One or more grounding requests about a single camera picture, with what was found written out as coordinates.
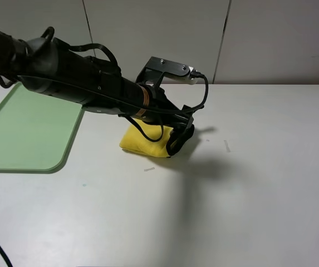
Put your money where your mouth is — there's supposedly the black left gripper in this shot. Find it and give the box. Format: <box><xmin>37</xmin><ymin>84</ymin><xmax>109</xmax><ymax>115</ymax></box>
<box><xmin>134</xmin><ymin>83</ymin><xmax>195</xmax><ymax>156</ymax></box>

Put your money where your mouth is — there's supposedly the yellow towel with black trim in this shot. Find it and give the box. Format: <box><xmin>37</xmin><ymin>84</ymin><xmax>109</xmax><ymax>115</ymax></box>
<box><xmin>119</xmin><ymin>117</ymin><xmax>174</xmax><ymax>158</ymax></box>

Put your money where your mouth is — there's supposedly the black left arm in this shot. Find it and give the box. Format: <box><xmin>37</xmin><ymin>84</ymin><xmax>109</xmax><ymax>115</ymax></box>
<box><xmin>0</xmin><ymin>27</ymin><xmax>194</xmax><ymax>156</ymax></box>

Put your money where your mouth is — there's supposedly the green plastic tray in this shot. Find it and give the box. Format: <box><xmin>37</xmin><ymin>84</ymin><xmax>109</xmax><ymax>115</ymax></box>
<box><xmin>0</xmin><ymin>83</ymin><xmax>84</xmax><ymax>174</ymax></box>

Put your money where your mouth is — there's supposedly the clear tape strip right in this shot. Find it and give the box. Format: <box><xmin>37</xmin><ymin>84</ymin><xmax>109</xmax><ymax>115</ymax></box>
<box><xmin>224</xmin><ymin>140</ymin><xmax>231</xmax><ymax>152</ymax></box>

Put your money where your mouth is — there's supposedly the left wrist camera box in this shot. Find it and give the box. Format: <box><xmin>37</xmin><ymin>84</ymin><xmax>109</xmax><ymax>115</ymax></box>
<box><xmin>136</xmin><ymin>57</ymin><xmax>198</xmax><ymax>85</ymax></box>

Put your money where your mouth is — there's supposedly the black left camera cable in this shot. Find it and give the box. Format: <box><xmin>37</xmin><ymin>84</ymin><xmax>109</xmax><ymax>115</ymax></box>
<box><xmin>0</xmin><ymin>43</ymin><xmax>209</xmax><ymax>267</ymax></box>

